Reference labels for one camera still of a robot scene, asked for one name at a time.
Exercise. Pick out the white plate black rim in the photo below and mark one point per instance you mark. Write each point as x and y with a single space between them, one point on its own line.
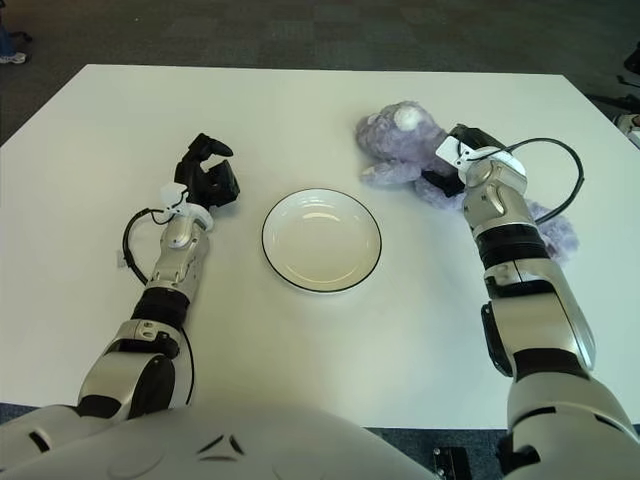
322 240

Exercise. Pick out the black chair base leg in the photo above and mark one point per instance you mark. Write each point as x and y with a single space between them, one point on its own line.
612 99

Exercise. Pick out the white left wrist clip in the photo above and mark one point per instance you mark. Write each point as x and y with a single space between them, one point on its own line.
172 195

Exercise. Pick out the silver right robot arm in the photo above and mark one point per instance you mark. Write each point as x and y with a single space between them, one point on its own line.
540 300

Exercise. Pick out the light shoe with dark trim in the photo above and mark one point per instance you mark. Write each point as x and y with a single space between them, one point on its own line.
629 122

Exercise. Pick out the silver robot torso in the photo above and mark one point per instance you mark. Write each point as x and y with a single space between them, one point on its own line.
250 440

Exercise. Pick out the white furniture edge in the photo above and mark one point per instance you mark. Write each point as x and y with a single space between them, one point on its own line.
634 140

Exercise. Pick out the purple plush bear doll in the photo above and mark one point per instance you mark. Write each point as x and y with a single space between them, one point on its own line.
395 145

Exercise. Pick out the white sneaker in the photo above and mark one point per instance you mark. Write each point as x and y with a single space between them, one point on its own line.
12 58

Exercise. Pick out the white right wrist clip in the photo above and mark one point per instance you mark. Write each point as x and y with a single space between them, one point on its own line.
452 150

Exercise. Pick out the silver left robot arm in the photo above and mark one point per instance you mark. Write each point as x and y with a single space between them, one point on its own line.
180 260

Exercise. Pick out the black office chair part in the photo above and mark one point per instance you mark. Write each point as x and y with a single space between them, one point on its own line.
632 60

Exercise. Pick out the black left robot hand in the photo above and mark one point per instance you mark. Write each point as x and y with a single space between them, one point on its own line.
220 185

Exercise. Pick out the black bracket box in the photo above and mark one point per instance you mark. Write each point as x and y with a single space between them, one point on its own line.
450 462

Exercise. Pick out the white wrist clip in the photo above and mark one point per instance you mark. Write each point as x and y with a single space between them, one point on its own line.
452 150
172 195

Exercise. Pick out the blue jeans leg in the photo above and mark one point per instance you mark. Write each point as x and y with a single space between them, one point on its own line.
5 40

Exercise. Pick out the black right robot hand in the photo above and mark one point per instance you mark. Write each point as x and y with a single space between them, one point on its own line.
480 137

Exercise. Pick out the black chair base foot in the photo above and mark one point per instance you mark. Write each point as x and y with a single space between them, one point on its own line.
21 36

